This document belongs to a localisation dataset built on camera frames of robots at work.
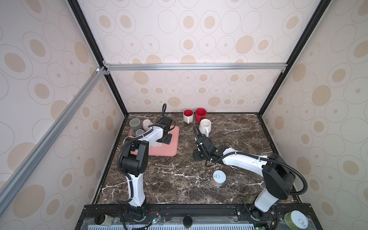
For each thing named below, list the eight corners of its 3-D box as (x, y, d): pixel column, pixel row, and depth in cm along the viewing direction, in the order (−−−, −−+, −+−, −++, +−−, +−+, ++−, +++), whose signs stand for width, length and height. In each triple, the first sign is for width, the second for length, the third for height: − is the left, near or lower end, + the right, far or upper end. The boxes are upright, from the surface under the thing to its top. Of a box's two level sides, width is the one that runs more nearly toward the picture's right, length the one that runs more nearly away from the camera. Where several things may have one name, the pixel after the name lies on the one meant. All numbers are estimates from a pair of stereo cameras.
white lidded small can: (212, 186, 85) (214, 182, 80) (211, 173, 89) (212, 169, 85) (225, 186, 85) (227, 182, 80) (223, 173, 89) (225, 169, 85)
